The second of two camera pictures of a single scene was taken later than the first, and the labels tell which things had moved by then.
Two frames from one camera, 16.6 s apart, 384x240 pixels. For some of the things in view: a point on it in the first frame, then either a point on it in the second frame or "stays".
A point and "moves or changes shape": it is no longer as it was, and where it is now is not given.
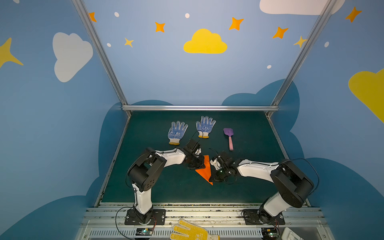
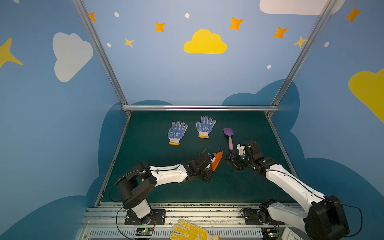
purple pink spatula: (229, 132) stays
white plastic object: (287, 234) stays
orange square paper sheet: (206, 173) moves or changes shape
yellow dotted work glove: (194, 233) stays
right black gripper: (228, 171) → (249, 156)
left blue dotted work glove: (175, 133) stays
